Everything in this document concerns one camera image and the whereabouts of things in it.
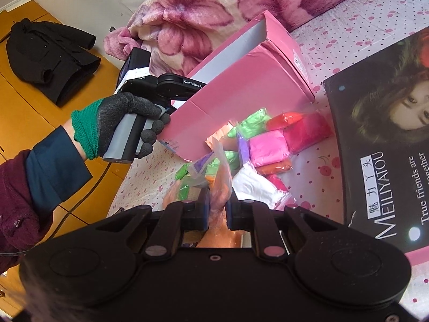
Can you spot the black and green gloved hand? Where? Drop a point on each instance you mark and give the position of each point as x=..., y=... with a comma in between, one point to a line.
x=94, y=126

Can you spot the purple clay bag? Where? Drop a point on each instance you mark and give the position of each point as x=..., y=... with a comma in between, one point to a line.
x=243, y=149

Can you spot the white clay bag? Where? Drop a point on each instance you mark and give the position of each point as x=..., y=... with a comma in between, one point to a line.
x=249, y=185

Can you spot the light green clay bag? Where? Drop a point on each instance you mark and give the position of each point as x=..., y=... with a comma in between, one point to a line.
x=254, y=124

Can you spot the pink cardboard box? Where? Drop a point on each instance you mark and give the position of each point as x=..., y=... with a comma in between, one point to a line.
x=260, y=66

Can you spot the bright green clay bag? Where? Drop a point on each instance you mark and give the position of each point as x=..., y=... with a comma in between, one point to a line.
x=188, y=177

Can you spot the red clay bag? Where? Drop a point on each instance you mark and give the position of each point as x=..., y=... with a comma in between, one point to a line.
x=282, y=121

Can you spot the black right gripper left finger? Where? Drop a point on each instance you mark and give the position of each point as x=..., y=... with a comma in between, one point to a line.
x=177, y=218

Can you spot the hot pink clay bag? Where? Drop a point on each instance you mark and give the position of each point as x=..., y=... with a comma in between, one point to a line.
x=268, y=148

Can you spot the dark orange clay bag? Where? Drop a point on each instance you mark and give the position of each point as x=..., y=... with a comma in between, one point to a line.
x=275, y=168

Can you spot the dark red sleeved forearm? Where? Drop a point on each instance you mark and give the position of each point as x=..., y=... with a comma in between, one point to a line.
x=33, y=184

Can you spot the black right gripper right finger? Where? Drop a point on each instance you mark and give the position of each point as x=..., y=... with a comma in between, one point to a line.
x=256, y=218

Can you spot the black jacket on floor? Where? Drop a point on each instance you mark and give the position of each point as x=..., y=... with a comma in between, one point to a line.
x=53, y=57

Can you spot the floral pink fleece blanket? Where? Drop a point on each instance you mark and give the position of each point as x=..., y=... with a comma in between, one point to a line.
x=179, y=34

